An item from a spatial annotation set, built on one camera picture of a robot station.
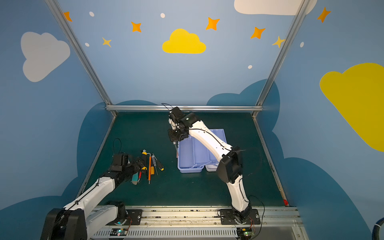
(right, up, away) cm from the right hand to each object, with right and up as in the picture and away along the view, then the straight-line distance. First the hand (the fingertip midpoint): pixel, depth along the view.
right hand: (172, 137), depth 83 cm
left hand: (-19, -17, +5) cm, 26 cm away
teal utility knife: (-22, -24, +2) cm, 33 cm away
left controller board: (-25, -45, -12) cm, 53 cm away
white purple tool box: (+12, -12, +3) cm, 17 cm away
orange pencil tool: (-15, -20, +7) cm, 26 cm away
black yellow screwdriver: (-10, -18, +9) cm, 22 cm away
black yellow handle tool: (-19, -15, +10) cm, 26 cm away
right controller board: (+37, -45, -13) cm, 60 cm away
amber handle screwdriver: (-14, -19, +7) cm, 25 cm away
